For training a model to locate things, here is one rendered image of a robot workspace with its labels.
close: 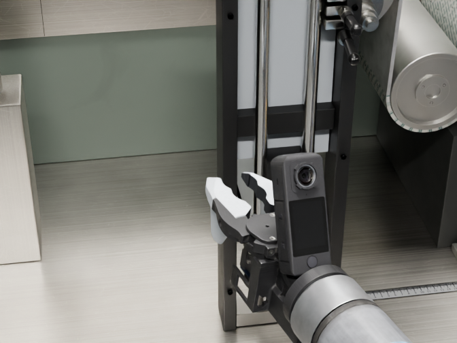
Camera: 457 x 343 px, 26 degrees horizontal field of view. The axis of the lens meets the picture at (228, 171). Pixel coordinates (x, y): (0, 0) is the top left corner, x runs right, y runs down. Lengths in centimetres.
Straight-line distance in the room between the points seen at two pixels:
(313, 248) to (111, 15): 76
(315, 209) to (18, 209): 63
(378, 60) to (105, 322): 52
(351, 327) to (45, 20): 89
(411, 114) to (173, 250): 41
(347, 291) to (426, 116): 55
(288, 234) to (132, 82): 79
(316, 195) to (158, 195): 72
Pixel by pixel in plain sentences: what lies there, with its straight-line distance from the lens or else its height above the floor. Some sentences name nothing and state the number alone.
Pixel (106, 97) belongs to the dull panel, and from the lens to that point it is 167.
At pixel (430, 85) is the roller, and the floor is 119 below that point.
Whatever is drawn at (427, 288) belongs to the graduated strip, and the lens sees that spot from 147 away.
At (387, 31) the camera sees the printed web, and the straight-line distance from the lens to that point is 135.
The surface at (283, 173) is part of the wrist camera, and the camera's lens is 92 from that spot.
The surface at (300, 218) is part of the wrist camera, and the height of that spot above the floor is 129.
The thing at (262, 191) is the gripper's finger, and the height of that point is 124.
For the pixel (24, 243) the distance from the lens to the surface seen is 150.
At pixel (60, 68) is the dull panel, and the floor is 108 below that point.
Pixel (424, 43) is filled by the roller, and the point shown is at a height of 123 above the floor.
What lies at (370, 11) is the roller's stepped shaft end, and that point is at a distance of 119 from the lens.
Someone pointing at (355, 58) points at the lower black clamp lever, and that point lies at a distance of 111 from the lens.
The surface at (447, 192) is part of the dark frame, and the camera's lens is 149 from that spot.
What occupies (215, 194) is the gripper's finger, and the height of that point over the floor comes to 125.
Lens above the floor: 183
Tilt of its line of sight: 34 degrees down
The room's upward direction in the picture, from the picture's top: straight up
